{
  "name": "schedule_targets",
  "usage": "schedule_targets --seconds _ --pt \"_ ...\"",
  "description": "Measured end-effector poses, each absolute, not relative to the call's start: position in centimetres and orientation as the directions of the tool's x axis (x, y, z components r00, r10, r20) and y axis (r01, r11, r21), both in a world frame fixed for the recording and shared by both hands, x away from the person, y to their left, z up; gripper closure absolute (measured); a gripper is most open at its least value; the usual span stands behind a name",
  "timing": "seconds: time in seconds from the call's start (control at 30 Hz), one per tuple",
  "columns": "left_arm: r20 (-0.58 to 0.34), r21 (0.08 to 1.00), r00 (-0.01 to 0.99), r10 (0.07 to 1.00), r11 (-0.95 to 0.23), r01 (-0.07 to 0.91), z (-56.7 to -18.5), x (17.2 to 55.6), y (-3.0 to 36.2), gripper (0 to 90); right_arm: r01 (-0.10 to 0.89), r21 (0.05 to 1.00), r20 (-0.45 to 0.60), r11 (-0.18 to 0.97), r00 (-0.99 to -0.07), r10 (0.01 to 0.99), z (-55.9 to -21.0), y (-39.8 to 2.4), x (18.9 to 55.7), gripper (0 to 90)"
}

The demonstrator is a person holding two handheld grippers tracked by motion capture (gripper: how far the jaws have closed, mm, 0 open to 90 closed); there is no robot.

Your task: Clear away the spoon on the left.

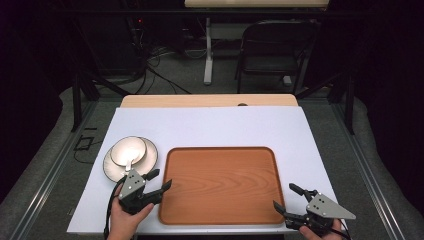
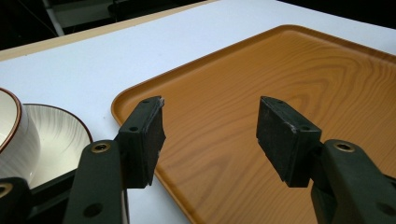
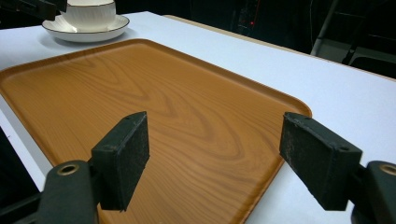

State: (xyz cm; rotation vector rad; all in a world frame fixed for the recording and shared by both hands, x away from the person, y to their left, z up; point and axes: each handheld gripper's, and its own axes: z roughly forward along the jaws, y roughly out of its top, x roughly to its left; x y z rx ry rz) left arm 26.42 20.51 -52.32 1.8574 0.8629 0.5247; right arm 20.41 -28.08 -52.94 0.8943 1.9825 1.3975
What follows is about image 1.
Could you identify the white bowl with dark rim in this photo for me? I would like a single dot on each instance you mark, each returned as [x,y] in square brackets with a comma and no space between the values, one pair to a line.
[128,150]

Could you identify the white desk leg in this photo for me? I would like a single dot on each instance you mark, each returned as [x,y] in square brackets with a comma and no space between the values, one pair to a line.
[208,60]

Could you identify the grey metal floor rail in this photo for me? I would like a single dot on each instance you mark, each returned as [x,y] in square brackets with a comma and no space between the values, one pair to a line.
[56,166]
[366,166]

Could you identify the person's left hand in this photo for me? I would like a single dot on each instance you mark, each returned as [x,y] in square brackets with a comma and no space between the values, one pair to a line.
[124,223]

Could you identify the black folding chair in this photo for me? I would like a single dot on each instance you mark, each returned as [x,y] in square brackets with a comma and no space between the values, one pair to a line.
[276,43]

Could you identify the white table mat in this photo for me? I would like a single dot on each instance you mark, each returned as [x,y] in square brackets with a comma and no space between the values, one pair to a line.
[216,126]

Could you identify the light wooden desk top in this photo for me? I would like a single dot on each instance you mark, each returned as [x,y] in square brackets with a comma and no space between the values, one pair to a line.
[256,3]

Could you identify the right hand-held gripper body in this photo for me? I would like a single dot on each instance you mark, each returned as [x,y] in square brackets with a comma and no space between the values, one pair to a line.
[325,208]

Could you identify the brown wooden tray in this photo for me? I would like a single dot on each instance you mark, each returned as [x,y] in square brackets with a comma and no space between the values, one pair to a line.
[220,185]

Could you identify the white ceramic spoon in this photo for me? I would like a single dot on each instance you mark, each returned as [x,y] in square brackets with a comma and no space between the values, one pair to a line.
[128,165]

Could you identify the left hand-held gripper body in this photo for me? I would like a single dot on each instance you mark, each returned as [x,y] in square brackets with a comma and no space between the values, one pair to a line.
[132,185]

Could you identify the light wooden table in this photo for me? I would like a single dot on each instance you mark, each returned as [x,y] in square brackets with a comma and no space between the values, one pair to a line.
[200,100]

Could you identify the person's right hand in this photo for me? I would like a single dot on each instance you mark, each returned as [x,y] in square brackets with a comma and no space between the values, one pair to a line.
[321,236]

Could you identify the white plate with dark rim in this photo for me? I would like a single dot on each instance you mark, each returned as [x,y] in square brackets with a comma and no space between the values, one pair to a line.
[150,160]

